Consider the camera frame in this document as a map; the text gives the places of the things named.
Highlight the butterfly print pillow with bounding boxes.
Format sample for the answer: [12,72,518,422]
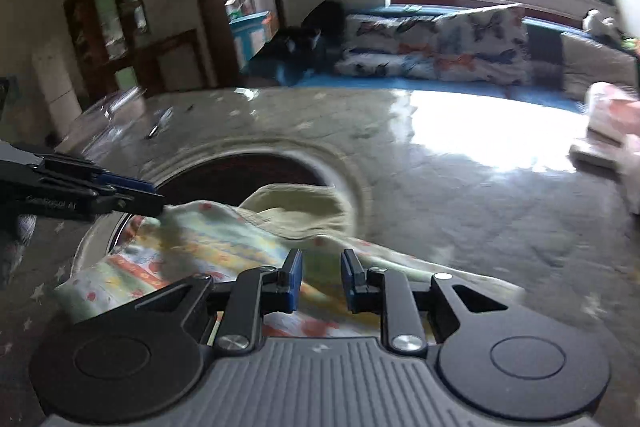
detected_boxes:
[334,13,451,80]
[435,4,530,85]

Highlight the flat white box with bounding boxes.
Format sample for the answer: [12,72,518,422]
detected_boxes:
[569,137,626,168]

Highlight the grey pillow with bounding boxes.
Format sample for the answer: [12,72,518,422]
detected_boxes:
[560,32,640,102]

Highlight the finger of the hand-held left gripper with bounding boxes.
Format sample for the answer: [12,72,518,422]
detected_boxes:
[42,156,157,196]
[95,189,166,220]

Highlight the pink tissue pack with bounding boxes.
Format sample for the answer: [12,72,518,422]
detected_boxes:
[585,82,640,142]

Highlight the panda plush toy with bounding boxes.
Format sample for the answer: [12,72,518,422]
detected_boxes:
[582,9,621,40]

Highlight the black marker pen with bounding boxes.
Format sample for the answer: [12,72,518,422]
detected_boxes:
[145,107,175,139]

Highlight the brown wooden cabinet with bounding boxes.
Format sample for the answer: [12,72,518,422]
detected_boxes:
[64,0,206,108]

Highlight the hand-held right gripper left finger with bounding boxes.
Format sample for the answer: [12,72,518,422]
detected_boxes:
[135,248,304,354]

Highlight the black bag on sofa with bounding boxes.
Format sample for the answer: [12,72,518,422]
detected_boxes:
[260,0,346,82]

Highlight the clear plastic food container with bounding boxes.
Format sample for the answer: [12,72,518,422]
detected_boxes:
[75,87,148,142]

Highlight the patterned children's pants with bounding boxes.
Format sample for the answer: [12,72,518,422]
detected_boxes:
[54,183,526,339]

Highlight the round black cooktop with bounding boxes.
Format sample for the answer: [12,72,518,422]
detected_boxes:
[115,154,331,253]

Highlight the blue sofa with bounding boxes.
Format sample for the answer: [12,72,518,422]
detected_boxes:
[245,4,640,112]

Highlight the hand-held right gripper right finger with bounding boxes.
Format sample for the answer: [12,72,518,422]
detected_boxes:
[340,248,508,354]

